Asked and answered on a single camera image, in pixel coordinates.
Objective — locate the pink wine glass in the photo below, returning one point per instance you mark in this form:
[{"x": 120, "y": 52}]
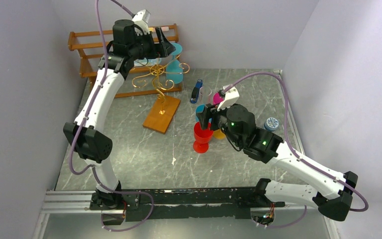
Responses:
[{"x": 218, "y": 99}]

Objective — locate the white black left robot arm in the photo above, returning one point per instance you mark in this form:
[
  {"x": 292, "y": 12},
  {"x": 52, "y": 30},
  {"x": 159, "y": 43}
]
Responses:
[{"x": 90, "y": 148}]

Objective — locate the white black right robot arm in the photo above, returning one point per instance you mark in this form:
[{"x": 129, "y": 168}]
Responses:
[{"x": 328, "y": 191}]

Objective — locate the red wine glass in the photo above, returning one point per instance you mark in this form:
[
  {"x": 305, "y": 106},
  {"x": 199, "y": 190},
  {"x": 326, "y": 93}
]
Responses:
[{"x": 202, "y": 138}]

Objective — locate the yellow pink eraser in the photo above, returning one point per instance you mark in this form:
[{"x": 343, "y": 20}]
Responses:
[{"x": 163, "y": 29}]

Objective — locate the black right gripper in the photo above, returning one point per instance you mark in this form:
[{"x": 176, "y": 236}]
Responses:
[{"x": 213, "y": 115}]

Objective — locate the wooden shelf rack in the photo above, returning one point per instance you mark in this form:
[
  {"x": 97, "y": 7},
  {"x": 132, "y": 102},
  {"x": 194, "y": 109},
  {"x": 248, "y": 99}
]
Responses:
[{"x": 90, "y": 52}]

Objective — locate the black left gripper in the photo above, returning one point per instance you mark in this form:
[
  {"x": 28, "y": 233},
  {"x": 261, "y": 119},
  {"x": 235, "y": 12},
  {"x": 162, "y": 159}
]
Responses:
[{"x": 166, "y": 46}]

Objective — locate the clear wine glass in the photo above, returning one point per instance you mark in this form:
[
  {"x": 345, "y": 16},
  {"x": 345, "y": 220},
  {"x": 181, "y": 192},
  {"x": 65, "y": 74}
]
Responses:
[{"x": 205, "y": 95}]

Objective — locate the toothbrush package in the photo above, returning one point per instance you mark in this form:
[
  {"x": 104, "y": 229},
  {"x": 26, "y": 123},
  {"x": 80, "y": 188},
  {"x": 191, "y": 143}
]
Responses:
[{"x": 151, "y": 62}]

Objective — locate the gold wire glass rack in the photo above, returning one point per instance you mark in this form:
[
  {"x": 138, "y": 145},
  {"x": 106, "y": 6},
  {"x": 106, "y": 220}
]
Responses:
[{"x": 164, "y": 108}]

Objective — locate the blue stapler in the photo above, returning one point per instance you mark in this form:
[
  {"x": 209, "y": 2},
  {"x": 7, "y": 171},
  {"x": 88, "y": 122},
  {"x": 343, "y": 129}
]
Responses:
[{"x": 195, "y": 92}]

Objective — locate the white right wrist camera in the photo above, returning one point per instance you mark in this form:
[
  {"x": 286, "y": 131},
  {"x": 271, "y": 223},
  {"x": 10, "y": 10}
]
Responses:
[{"x": 230, "y": 98}]

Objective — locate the blue wine glass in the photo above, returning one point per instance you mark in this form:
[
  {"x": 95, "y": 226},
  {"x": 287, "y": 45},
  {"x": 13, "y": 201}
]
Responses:
[
  {"x": 204, "y": 113},
  {"x": 174, "y": 71}
]

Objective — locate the blue wine glass rear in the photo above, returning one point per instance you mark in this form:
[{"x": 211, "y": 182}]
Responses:
[{"x": 174, "y": 71}]

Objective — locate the yellow wine glass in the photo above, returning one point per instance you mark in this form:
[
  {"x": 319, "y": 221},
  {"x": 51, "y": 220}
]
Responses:
[{"x": 218, "y": 134}]

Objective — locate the blue wine glass front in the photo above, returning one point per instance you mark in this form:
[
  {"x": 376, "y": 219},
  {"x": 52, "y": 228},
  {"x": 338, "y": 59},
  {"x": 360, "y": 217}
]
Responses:
[{"x": 204, "y": 113}]

